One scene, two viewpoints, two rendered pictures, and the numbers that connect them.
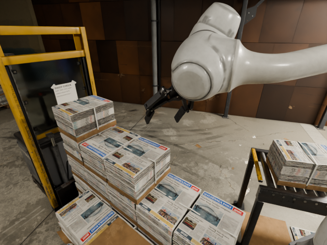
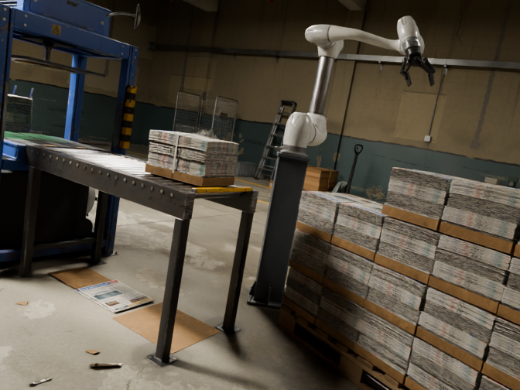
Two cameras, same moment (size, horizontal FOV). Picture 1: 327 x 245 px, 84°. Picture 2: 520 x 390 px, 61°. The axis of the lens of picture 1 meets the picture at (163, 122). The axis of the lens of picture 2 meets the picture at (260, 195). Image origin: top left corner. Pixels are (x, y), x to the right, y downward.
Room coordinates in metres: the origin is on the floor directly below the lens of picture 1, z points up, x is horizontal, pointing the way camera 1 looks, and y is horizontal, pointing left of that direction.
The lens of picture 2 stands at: (3.18, -0.05, 1.12)
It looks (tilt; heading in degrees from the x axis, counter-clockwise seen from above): 8 degrees down; 196
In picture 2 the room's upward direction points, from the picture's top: 10 degrees clockwise
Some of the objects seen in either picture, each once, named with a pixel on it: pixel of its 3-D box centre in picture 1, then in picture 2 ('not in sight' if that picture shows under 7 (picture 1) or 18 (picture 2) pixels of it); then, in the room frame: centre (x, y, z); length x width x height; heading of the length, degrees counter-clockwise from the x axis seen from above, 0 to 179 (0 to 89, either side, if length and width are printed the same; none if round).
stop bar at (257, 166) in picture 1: (256, 163); (224, 189); (1.21, -0.79, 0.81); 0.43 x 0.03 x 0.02; 163
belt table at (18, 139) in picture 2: not in sight; (38, 146); (0.70, -2.39, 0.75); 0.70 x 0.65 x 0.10; 73
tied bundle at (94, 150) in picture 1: (113, 151); (501, 215); (1.19, 0.41, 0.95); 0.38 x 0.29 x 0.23; 144
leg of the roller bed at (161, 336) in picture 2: (245, 183); (172, 289); (1.43, -0.88, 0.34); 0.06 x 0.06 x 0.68; 73
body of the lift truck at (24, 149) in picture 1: (63, 155); not in sight; (1.86, 1.29, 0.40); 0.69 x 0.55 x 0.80; 143
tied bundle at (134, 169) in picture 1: (139, 166); (436, 199); (1.01, 0.17, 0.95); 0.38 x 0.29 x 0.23; 144
